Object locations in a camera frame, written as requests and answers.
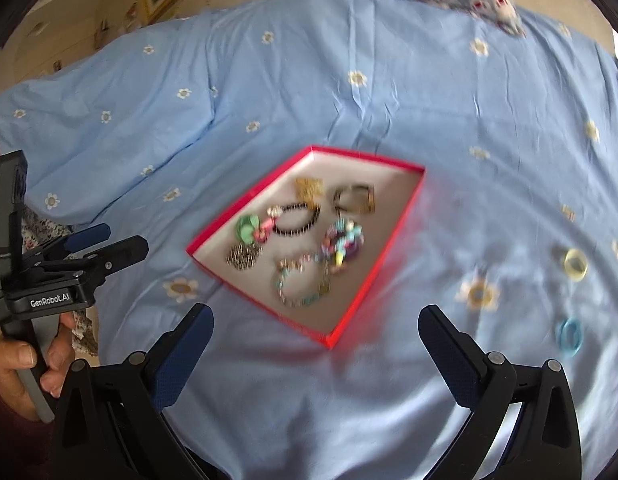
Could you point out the blue floral bedsheet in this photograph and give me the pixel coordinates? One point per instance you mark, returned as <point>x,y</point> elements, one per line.
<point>339,85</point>

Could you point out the person's left hand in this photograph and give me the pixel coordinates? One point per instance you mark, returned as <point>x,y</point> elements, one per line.
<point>9,375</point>

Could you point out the gold butterfly brooch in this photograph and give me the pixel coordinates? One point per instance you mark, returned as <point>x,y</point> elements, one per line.
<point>309,191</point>

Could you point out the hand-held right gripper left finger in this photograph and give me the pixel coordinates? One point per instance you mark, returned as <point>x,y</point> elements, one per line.
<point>181,360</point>

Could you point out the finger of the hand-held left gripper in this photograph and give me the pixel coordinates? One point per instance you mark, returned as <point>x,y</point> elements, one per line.
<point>124,252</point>
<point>91,235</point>

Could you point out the gold wristwatch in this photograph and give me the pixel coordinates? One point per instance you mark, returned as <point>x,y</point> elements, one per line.
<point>363,205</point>

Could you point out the red cardboard box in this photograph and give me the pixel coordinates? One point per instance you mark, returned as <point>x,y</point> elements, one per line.
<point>389,185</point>

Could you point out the person's left forearm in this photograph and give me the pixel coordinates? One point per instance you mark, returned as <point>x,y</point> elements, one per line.
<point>14,445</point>

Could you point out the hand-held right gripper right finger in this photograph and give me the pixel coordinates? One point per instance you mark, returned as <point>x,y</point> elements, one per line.
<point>446,355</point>

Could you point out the green hair clip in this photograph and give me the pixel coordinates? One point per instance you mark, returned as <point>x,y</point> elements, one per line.
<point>247,230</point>

